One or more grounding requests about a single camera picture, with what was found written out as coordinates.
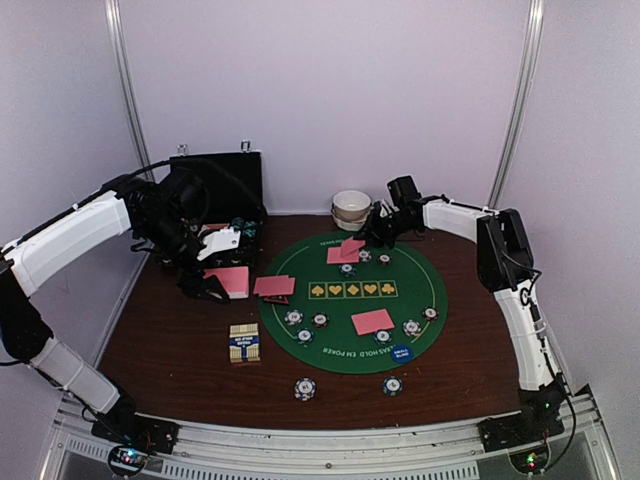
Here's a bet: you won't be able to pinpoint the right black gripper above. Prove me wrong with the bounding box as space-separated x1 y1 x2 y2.
356 208 417 248

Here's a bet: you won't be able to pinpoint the brown black chip top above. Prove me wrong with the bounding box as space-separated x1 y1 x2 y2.
377 254 392 267

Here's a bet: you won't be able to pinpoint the brown black chip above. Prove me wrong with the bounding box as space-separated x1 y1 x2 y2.
311 313 329 328
421 307 439 322
377 254 392 267

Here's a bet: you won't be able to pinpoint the white blue chip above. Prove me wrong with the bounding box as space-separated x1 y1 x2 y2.
359 249 372 263

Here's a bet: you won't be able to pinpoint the red-backed card deck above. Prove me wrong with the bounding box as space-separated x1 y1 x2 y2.
204 266 250 300

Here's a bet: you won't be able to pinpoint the red card top player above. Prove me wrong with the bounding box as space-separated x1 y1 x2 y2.
326 247 360 265

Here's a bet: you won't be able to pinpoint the red card player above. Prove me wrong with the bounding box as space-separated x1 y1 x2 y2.
351 309 395 336
326 247 360 265

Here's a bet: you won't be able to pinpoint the green blue chip top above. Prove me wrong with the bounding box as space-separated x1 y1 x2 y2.
338 263 357 278

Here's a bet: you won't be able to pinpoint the single red-backed card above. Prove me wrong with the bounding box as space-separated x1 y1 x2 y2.
252 277 291 298

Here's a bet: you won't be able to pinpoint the red black all-in triangle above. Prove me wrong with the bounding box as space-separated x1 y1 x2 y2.
262 296 289 305

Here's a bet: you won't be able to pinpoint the red card bottom player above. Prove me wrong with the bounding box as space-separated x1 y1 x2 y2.
351 309 395 336

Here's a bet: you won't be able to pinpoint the blue tan ten chip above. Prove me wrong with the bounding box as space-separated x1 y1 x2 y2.
284 309 304 326

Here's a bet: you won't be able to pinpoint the green blue chip bottom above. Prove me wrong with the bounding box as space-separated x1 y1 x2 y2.
373 330 393 345

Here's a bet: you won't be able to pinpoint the blue small blind button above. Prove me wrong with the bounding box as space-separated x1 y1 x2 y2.
391 345 414 365

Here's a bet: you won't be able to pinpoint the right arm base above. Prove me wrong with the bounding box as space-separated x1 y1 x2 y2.
477 414 565 452

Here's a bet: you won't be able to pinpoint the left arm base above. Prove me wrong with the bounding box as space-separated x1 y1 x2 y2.
91 415 180 454

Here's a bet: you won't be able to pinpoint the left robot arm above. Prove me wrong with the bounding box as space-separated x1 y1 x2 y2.
1 167 230 444

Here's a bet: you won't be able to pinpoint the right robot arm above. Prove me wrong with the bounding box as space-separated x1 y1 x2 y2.
355 195 566 442

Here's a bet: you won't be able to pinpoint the white lower bowl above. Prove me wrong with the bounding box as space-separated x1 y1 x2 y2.
331 206 368 232

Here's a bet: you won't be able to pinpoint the white ceramic bowl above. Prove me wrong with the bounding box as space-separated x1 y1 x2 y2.
332 190 371 221

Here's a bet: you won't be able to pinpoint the teal chips in case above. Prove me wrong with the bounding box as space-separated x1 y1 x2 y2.
230 217 260 239

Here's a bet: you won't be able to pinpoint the gold blue card box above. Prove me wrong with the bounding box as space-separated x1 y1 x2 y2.
229 323 261 364

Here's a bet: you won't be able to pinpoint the round green poker mat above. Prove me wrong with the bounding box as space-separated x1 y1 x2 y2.
259 232 449 375

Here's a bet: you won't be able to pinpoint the black poker chip case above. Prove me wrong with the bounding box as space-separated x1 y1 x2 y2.
171 152 268 268

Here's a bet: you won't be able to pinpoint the blue tan chip stack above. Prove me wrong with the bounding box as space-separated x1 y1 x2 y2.
294 377 317 401

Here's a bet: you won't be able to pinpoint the green blue chip stack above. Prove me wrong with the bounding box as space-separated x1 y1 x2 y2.
382 376 404 397

